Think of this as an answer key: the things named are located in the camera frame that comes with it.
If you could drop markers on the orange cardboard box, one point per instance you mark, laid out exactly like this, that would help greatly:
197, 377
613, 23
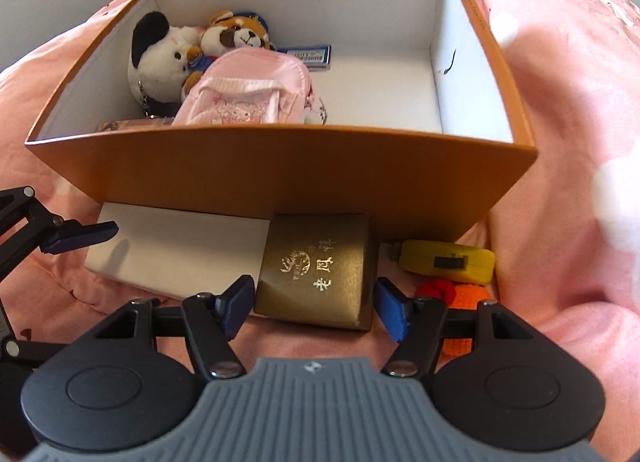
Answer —
280, 171

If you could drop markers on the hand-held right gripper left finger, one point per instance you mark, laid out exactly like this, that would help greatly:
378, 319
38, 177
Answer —
237, 304

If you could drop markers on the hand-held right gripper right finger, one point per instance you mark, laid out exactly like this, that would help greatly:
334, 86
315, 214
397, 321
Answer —
390, 312

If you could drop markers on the small blue white box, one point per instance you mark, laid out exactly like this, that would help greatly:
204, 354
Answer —
310, 54

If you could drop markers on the pink printed blanket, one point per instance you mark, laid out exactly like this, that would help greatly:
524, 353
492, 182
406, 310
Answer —
550, 91

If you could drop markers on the yellow tape measure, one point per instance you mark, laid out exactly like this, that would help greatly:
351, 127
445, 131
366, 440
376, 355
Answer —
425, 257

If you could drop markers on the pink mini backpack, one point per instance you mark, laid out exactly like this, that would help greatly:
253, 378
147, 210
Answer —
250, 76

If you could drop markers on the orange red knitted toy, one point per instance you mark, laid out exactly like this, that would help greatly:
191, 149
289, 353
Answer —
465, 297

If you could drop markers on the brown plush bear blue outfit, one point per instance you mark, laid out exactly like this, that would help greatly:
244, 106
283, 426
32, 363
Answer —
235, 34

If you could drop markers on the pink printed pouch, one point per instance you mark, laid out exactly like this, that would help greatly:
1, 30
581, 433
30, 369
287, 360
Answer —
120, 125

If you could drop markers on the gold jewelry box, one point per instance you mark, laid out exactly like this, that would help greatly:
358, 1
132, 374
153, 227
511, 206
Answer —
320, 252

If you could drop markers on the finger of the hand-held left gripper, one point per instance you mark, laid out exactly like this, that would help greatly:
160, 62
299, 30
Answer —
85, 234
30, 351

